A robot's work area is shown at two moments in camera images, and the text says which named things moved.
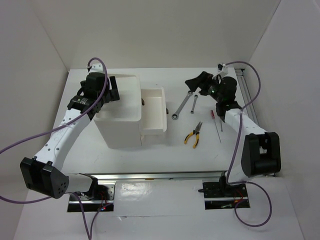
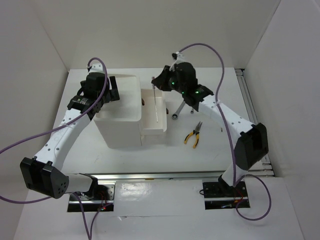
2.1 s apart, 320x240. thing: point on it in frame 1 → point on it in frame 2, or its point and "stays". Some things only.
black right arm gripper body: (213, 89) → (182, 88)
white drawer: (154, 111) stays
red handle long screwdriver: (213, 117) → (153, 87)
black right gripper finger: (203, 81) → (168, 80)
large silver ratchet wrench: (175, 116) stays
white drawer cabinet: (119, 121) stays
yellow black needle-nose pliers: (195, 131) stays
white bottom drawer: (141, 137) stays
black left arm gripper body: (110, 95) stays
